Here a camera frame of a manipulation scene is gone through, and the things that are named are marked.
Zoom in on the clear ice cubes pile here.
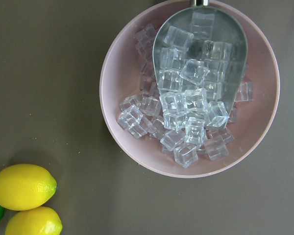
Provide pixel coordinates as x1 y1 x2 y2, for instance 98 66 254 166
116 11 254 169

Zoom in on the pink bowl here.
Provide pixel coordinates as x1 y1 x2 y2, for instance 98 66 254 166
99 0 280 178

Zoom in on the metal ice scoop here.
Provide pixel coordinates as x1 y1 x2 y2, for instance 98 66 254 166
152 0 248 113

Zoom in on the whole lemon upper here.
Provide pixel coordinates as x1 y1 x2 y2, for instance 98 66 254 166
0 164 57 211

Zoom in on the whole lemon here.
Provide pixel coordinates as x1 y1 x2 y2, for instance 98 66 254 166
5 207 63 235
0 164 57 211

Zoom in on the whole lemon lower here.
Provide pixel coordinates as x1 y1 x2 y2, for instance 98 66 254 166
5 207 63 235

